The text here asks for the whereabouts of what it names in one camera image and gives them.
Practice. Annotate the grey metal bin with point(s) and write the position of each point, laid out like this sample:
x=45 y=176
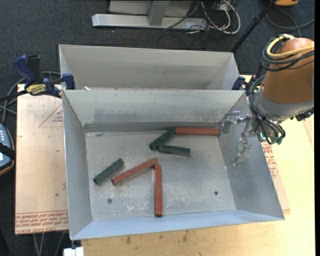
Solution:
x=140 y=180

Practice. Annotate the red-brown flat block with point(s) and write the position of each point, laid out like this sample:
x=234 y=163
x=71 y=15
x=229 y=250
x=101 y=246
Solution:
x=135 y=171
x=197 y=131
x=158 y=190

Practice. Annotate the dark green flat block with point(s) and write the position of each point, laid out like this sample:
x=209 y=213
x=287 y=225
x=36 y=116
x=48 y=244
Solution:
x=175 y=150
x=108 y=171
x=162 y=139

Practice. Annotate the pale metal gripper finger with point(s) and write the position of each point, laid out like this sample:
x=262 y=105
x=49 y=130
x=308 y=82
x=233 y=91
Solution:
x=231 y=120
x=242 y=152

